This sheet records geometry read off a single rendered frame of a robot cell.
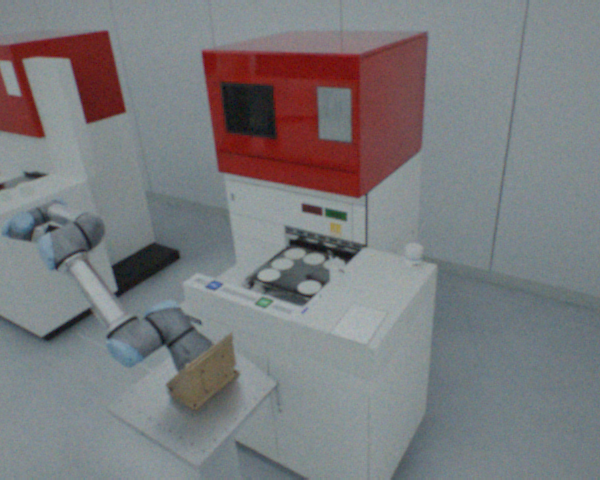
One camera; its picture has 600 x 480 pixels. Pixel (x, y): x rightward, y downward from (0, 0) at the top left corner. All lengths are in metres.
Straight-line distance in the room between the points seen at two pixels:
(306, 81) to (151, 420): 1.41
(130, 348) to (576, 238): 2.86
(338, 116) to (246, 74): 0.48
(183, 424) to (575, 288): 2.85
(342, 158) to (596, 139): 1.77
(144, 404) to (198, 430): 0.24
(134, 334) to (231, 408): 0.41
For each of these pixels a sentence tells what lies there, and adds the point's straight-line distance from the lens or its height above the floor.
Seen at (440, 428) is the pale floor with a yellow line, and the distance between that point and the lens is 2.82.
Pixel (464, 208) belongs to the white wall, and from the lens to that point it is 3.74.
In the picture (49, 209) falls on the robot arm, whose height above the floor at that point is 1.33.
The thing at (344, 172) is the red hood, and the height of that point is 1.33.
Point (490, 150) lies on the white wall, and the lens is 3.55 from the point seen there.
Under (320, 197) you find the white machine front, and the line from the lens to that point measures 2.33.
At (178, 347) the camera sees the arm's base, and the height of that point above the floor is 1.02.
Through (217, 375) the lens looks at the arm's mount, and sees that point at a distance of 1.80.
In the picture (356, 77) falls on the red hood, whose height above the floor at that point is 1.73.
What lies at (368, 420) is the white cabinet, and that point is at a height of 0.62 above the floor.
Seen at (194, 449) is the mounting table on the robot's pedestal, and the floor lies 0.82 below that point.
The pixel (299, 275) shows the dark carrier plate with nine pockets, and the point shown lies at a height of 0.90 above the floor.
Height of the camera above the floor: 2.09
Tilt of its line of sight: 28 degrees down
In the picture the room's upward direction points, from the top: 4 degrees counter-clockwise
